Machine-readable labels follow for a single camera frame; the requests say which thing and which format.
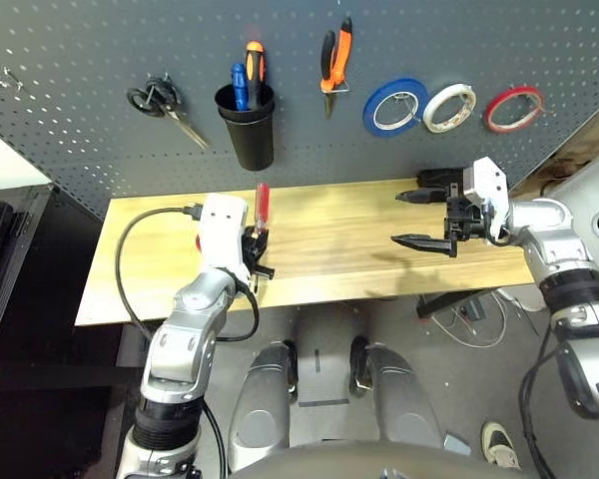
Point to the black tool case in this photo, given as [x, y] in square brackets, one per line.
[0, 249]

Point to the black plastic cup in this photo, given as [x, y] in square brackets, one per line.
[252, 144]

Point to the dark floor tape strip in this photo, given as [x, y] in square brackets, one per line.
[324, 402]

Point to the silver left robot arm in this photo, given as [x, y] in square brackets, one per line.
[189, 324]

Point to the orange black pliers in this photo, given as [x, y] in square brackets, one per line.
[337, 70]

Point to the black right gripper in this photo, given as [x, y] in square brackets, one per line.
[464, 219]

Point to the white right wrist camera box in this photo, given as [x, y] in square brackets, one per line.
[489, 184]

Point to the black flat box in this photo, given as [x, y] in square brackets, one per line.
[436, 177]

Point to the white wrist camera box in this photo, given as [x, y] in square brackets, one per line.
[489, 184]
[222, 229]

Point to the black table leg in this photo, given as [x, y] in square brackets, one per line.
[439, 304]

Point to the metal double pegboard hook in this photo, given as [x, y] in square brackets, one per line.
[12, 80]

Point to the white tape roll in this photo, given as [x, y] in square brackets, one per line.
[429, 120]

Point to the white side tabletop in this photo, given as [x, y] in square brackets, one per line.
[5, 164]

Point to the silver left robot leg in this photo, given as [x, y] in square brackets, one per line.
[259, 399]

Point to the grey square floor piece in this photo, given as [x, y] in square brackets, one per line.
[458, 444]

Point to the grey robot torso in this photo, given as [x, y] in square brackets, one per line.
[354, 464]

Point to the blue tape roll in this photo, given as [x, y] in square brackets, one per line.
[370, 117]

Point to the brown wooden panel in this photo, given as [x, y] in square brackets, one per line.
[579, 149]

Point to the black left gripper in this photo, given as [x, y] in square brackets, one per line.
[247, 249]

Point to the dark grey perforated pegboard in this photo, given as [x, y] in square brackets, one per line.
[80, 50]

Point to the silver robot leg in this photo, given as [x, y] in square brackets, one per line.
[399, 399]
[259, 399]

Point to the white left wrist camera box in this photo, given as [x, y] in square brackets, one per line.
[222, 229]

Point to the white bystander shoe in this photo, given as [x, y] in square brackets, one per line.
[501, 444]

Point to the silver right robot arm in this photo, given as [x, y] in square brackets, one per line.
[554, 234]

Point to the silver right robot leg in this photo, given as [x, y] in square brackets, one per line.
[399, 399]

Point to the orange black screwdriver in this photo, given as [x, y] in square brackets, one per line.
[254, 70]

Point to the black power adapter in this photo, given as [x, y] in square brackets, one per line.
[471, 310]

